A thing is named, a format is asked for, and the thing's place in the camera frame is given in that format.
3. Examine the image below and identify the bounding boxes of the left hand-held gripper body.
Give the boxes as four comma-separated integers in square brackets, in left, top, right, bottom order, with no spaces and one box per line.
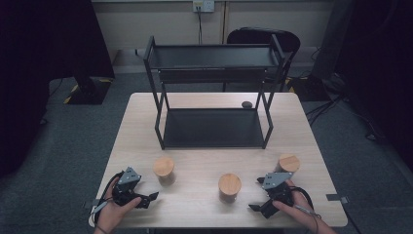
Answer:
[111,166,144,209]

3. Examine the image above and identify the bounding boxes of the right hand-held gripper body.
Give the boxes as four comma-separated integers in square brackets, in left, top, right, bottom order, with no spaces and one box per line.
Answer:
[260,172,293,219]

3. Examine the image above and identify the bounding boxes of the glass jar with beige contents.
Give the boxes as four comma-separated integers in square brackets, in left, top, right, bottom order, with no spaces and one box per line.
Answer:
[152,156,177,187]

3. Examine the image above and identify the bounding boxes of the glass jar with brown contents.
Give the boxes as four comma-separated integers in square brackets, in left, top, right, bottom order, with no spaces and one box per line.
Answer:
[275,153,301,175]

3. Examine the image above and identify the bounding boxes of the glass jar with red contents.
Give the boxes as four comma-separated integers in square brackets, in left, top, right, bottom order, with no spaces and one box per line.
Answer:
[217,173,243,205]

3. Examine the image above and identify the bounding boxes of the black metal two-tier shelf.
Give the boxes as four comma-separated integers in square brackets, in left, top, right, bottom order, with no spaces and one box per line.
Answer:
[142,33,286,150]

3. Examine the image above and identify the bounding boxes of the person's right hand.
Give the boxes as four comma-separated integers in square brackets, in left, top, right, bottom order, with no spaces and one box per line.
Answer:
[272,179,320,228]

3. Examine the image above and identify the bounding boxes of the person's left hand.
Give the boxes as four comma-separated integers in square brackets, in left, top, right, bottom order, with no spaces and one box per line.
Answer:
[94,177,143,233]

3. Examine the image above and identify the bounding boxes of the black floor plate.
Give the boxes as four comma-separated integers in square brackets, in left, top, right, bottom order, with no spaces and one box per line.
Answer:
[286,76,331,102]

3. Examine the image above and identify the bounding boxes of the black stand base striped tape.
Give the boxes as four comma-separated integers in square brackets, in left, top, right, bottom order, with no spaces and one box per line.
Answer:
[62,76,113,106]

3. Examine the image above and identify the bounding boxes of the black chair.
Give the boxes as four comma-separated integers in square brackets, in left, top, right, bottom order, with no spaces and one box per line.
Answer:
[222,26,302,94]

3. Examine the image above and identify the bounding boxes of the black curtain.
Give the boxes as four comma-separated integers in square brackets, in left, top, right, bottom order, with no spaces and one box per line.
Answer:
[334,0,413,172]
[0,0,116,178]

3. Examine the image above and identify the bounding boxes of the grey upright stand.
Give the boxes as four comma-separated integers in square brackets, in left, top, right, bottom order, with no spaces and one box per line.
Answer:
[311,0,356,81]

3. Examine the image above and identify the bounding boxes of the left hand-held gripper cable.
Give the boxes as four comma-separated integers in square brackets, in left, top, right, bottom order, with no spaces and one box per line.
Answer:
[90,172,122,228]

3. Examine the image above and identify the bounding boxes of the hand-held gripper cable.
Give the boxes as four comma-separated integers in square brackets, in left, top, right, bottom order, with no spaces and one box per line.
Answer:
[90,172,122,228]
[291,186,322,225]

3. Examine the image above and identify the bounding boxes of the right hand-held gripper cable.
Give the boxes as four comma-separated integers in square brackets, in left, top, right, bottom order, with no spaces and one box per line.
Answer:
[291,186,322,225]

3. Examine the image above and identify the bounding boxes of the black floor cables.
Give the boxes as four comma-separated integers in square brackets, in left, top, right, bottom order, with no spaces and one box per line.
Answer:
[305,93,388,142]

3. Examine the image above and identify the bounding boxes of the black power cable on wall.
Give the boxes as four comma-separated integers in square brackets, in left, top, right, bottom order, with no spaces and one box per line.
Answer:
[196,5,205,46]

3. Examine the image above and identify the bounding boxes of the white wall outlet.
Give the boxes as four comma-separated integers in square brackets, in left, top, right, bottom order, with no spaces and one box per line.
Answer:
[192,0,215,14]

